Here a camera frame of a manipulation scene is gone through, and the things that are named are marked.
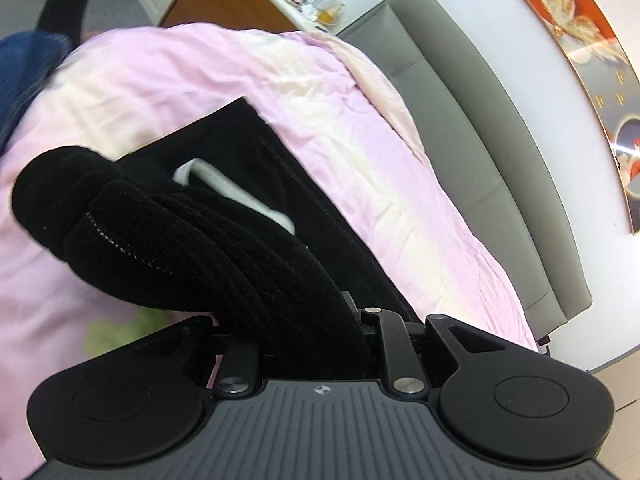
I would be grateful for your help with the black corduroy pants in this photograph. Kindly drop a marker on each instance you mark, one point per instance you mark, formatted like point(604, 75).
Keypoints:
point(218, 217)

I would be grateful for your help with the grey padded headboard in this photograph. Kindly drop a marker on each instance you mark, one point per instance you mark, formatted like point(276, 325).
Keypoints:
point(482, 152)

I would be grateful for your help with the pink floral bed quilt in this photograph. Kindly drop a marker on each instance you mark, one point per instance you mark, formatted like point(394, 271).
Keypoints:
point(330, 106)

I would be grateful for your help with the blue denim jeans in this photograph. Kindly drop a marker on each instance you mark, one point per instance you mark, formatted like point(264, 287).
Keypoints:
point(27, 59)

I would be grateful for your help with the framed orange fish picture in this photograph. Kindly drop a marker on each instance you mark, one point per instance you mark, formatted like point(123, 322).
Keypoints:
point(611, 84)

